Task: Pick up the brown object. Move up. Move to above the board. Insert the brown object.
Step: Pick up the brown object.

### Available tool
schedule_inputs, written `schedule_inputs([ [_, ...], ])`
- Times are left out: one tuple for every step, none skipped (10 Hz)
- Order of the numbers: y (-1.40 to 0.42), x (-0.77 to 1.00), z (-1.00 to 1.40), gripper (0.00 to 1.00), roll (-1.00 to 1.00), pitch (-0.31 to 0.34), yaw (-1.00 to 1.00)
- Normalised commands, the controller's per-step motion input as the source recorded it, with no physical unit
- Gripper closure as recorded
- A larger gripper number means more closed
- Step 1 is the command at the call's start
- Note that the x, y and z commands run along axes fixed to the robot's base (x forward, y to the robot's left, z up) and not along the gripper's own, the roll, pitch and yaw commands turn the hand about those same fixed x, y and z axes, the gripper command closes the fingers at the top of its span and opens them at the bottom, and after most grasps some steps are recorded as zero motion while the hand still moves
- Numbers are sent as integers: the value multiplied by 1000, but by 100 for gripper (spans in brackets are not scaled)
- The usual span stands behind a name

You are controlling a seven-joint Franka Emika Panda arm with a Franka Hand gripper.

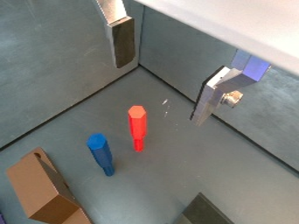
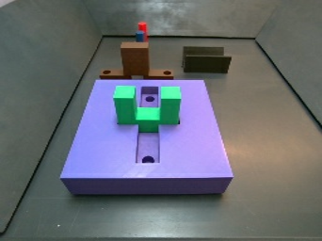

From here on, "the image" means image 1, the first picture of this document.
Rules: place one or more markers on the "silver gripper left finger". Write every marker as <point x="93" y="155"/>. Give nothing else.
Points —
<point x="121" y="30"/>

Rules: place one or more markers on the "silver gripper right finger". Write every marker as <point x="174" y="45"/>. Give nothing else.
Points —
<point x="219" y="89"/>

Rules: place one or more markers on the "brown T-shaped block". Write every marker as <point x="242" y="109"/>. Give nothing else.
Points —
<point x="43" y="191"/>

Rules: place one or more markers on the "purple base board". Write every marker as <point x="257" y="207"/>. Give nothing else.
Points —
<point x="2" y="219"/>

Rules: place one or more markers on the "red hexagonal peg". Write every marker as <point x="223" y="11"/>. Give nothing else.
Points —
<point x="138" y="125"/>

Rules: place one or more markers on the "blue hexagonal peg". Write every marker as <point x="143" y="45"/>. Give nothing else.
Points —
<point x="98" y="145"/>

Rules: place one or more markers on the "dark grey bracket block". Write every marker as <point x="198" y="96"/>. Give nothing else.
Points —
<point x="202" y="212"/>

